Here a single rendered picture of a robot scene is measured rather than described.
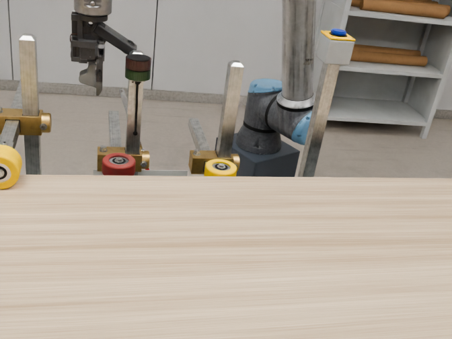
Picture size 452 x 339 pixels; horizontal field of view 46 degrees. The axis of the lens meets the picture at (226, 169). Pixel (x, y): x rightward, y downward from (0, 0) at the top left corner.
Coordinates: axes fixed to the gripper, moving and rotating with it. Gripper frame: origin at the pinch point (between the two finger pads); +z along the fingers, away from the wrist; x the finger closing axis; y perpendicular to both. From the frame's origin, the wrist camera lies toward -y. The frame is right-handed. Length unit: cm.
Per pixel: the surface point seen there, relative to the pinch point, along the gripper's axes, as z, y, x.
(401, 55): 42, -213, -215
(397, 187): 11, -75, 30
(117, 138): 14.5, -4.8, -1.2
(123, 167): 9.9, -5.8, 23.8
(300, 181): 11, -49, 28
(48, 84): 94, 39, -254
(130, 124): 4.9, -7.6, 9.8
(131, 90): -4.2, -7.5, 9.8
